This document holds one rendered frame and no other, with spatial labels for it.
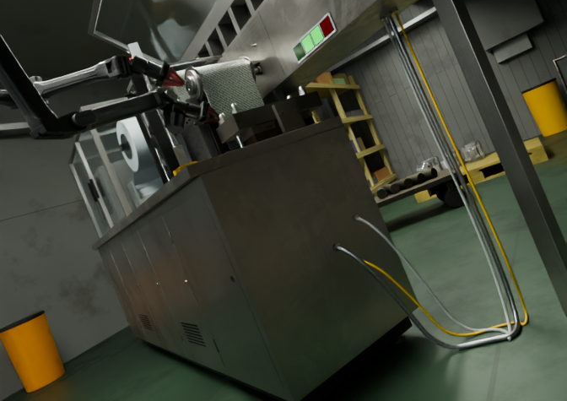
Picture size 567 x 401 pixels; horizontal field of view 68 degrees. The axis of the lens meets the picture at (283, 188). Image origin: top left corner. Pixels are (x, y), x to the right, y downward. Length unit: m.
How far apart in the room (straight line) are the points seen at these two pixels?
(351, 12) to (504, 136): 0.62
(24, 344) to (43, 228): 1.30
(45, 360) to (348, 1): 3.65
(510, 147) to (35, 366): 3.80
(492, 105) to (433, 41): 6.15
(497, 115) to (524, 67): 5.94
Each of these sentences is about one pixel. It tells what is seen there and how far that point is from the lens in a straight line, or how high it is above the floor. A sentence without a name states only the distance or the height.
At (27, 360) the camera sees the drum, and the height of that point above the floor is 0.25.
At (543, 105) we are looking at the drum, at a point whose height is 0.41.
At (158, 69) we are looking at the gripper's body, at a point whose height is 1.33.
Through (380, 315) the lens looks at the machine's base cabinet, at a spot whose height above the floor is 0.17.
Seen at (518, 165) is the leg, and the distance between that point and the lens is 1.46.
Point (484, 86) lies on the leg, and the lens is 1.45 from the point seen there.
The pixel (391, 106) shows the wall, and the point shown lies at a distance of 7.71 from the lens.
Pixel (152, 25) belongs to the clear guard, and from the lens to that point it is 2.55.
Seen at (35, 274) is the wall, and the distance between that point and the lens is 4.86.
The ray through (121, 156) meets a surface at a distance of 2.64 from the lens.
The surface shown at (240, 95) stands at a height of 1.14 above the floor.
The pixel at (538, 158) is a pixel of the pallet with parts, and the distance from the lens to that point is 4.79.
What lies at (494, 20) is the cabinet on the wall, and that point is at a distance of 7.11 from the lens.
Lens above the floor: 0.72
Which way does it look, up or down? level
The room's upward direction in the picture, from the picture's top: 23 degrees counter-clockwise
